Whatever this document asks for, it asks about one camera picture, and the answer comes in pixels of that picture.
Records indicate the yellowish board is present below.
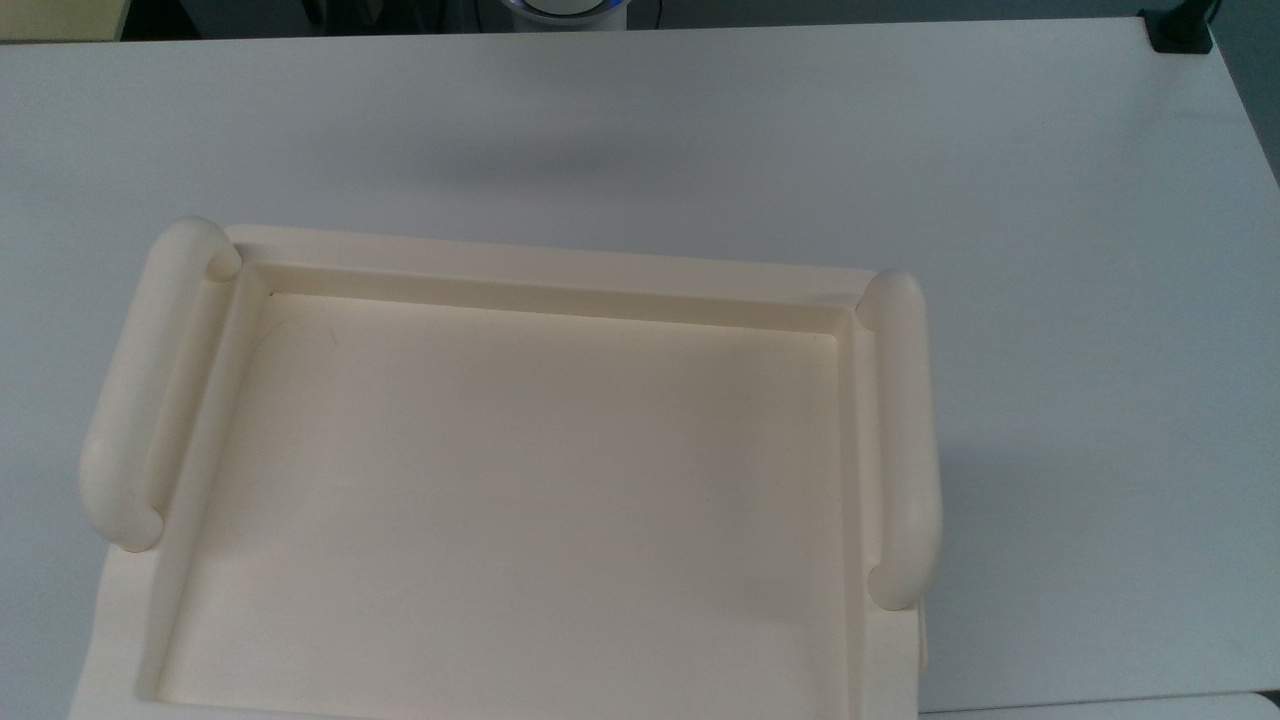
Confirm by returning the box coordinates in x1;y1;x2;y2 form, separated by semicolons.
0;0;126;43

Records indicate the cream cabinet carry handle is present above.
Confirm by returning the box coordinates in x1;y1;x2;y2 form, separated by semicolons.
855;268;943;612
78;217;243;553

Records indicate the cream plastic cabinet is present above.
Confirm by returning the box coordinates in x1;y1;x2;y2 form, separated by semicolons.
68;217;943;720

